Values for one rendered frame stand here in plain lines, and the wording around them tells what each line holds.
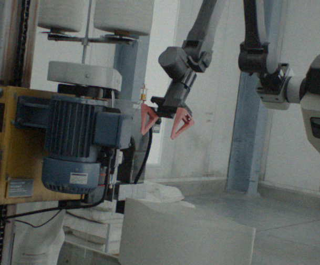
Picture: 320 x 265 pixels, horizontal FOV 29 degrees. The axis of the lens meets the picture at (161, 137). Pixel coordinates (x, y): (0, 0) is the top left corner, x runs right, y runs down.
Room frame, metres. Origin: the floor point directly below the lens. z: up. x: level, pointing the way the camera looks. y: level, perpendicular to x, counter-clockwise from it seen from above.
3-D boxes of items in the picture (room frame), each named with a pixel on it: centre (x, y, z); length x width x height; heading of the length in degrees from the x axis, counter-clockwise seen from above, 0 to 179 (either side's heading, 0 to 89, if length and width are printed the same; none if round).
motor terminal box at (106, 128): (1.62, 0.13, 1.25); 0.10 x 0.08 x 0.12; 168
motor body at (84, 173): (1.64, 0.23, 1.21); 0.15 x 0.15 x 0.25
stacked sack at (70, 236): (4.96, 0.46, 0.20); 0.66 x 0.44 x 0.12; 53
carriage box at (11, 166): (1.80, 0.40, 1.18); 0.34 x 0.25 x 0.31; 143
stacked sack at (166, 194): (5.53, 0.10, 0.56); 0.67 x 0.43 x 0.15; 53
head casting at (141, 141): (2.10, 0.23, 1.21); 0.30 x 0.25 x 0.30; 53
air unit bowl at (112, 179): (1.90, 0.14, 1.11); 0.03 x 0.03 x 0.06
